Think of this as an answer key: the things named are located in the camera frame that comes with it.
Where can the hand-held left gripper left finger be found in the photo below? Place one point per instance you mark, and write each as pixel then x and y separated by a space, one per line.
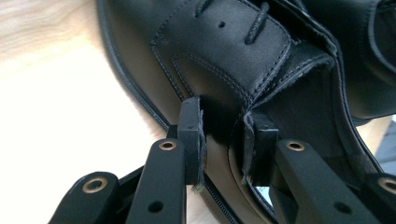
pixel 191 140

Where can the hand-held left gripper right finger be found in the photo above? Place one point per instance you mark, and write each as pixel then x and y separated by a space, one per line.
pixel 261 149

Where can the black leather shoe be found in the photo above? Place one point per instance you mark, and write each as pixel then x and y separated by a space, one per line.
pixel 224 46

